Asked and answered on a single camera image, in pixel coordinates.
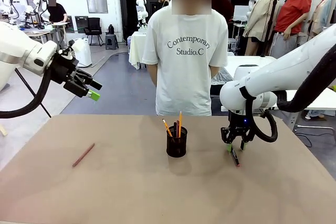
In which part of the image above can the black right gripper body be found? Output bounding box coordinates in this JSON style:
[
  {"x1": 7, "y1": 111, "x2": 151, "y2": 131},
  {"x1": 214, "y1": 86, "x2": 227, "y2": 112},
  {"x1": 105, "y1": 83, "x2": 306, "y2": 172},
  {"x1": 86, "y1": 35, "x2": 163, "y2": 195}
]
[{"x1": 227, "y1": 111, "x2": 250, "y2": 136}]

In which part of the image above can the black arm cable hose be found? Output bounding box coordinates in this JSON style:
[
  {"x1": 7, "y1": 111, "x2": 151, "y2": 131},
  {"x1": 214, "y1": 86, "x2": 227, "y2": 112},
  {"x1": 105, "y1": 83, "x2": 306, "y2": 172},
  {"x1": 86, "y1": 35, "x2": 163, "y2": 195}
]
[
  {"x1": 0, "y1": 68, "x2": 53, "y2": 119},
  {"x1": 276, "y1": 42, "x2": 336, "y2": 113}
]

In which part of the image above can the person in black shirt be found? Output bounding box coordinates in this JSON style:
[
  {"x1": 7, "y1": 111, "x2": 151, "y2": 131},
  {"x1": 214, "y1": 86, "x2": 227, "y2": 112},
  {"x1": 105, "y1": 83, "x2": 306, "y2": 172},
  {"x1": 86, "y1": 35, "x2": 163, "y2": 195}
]
[{"x1": 47, "y1": 0, "x2": 68, "y2": 23}]

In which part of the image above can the mannequin with beige jacket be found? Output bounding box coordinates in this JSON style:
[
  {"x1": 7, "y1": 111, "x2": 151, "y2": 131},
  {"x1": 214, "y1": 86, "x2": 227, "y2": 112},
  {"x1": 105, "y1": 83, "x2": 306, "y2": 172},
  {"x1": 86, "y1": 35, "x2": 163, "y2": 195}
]
[{"x1": 242, "y1": 0, "x2": 282, "y2": 56}]

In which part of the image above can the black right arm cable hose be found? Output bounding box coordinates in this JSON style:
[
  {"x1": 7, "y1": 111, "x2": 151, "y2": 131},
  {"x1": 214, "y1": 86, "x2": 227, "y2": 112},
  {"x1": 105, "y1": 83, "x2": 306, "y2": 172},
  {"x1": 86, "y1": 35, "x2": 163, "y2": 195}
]
[{"x1": 276, "y1": 42, "x2": 336, "y2": 113}]

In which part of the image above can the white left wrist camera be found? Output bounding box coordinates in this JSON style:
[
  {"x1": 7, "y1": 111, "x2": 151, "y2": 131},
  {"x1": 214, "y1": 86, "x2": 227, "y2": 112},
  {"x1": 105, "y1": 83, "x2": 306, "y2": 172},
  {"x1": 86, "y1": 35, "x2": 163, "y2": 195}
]
[{"x1": 58, "y1": 39, "x2": 78, "y2": 61}]

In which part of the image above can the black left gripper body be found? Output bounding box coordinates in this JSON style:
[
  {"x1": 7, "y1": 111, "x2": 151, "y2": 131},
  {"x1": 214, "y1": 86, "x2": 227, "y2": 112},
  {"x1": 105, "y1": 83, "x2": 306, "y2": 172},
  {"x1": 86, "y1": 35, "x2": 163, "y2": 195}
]
[{"x1": 49, "y1": 49, "x2": 80, "y2": 86}]

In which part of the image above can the red-brown pencil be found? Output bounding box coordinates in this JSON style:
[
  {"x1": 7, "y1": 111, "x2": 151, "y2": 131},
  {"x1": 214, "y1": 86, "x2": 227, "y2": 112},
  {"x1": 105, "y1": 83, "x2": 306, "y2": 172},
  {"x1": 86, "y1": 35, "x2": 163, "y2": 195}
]
[{"x1": 72, "y1": 143, "x2": 96, "y2": 168}]

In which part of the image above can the person in red shirt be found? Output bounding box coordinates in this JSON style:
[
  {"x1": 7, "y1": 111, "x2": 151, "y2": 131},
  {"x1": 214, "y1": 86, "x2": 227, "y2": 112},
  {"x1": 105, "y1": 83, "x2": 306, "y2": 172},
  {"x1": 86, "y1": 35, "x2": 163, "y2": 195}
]
[{"x1": 269, "y1": 0, "x2": 313, "y2": 60}]

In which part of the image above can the person's right forearm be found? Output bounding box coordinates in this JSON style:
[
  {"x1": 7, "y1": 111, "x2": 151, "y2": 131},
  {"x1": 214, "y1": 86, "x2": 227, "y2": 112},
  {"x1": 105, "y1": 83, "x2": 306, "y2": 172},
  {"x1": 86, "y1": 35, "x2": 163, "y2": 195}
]
[{"x1": 146, "y1": 63, "x2": 159, "y2": 88}]

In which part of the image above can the white air purifier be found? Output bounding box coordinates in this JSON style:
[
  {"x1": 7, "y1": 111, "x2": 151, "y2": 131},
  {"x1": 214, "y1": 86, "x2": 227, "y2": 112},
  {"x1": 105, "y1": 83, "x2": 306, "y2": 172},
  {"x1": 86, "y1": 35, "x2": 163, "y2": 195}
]
[{"x1": 71, "y1": 37, "x2": 93, "y2": 68}]

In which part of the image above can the black stand rod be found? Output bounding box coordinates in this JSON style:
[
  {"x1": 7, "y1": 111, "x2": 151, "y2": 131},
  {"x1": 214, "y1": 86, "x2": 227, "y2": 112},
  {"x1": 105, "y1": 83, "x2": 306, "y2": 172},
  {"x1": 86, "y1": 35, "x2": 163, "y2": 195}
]
[{"x1": 14, "y1": 67, "x2": 52, "y2": 119}]

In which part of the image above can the mannequin with bucket hat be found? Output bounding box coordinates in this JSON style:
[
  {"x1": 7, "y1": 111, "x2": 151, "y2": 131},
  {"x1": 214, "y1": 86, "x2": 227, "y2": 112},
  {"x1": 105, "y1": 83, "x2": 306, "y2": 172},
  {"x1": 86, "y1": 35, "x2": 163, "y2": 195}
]
[{"x1": 307, "y1": 0, "x2": 336, "y2": 38}]

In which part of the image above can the white robot with black cables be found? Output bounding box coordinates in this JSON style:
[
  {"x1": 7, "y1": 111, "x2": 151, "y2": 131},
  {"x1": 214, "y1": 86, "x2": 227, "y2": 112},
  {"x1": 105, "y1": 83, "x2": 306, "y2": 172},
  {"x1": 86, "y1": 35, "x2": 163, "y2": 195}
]
[{"x1": 24, "y1": 0, "x2": 51, "y2": 29}]

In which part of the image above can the black mesh pen holder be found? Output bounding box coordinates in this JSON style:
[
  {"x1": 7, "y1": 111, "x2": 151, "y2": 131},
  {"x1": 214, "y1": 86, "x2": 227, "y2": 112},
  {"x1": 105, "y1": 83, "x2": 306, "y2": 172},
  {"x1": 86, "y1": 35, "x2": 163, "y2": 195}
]
[{"x1": 166, "y1": 125, "x2": 188, "y2": 158}]

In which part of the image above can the black tripod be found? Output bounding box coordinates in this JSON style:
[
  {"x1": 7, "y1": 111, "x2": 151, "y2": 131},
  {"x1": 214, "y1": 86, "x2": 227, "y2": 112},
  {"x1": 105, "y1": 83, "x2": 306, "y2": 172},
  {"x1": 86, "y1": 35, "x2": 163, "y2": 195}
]
[{"x1": 261, "y1": 0, "x2": 279, "y2": 57}]

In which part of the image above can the table with white cloth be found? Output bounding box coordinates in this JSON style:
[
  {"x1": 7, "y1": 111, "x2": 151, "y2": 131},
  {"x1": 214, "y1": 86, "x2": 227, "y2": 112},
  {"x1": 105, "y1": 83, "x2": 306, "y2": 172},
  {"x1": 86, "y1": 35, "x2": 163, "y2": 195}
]
[{"x1": 128, "y1": 30, "x2": 148, "y2": 70}]

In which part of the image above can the person's left forearm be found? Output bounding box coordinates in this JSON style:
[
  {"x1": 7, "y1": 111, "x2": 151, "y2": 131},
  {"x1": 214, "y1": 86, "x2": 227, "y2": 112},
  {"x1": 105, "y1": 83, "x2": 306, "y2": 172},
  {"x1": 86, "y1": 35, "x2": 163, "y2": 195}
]
[{"x1": 209, "y1": 64, "x2": 221, "y2": 81}]

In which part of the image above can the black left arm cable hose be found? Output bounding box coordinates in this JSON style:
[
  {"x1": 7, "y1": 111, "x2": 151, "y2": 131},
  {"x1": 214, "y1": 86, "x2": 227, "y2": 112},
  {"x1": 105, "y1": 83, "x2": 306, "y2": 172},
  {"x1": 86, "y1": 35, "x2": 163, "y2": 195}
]
[{"x1": 0, "y1": 68, "x2": 53, "y2": 119}]

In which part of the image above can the person in white t-shirt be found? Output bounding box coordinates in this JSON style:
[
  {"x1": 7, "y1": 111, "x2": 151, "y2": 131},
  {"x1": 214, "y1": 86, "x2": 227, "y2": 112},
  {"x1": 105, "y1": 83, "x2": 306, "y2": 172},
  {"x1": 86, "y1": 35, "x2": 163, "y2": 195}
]
[{"x1": 142, "y1": 0, "x2": 228, "y2": 116}]

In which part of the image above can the black office chair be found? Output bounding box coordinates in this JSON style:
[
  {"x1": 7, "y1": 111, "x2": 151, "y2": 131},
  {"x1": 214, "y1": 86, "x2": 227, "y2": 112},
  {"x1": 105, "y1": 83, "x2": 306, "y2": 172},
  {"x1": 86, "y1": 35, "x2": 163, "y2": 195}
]
[{"x1": 83, "y1": 17, "x2": 104, "y2": 47}]

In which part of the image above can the grey work desk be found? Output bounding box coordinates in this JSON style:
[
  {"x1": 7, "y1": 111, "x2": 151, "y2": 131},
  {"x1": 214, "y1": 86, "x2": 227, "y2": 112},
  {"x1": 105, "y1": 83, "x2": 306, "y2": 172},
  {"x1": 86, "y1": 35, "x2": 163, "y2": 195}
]
[{"x1": 23, "y1": 21, "x2": 72, "y2": 51}]

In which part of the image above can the black plastic stool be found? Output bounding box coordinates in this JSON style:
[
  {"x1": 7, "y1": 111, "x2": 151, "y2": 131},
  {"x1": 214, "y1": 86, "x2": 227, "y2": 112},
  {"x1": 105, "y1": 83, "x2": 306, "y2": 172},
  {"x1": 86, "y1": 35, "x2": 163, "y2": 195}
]
[{"x1": 105, "y1": 32, "x2": 120, "y2": 50}]

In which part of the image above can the black marker with red end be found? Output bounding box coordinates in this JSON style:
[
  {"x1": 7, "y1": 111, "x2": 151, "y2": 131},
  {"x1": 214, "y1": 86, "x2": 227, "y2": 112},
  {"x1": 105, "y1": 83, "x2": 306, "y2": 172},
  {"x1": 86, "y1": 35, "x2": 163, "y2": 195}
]
[{"x1": 230, "y1": 147, "x2": 241, "y2": 168}]

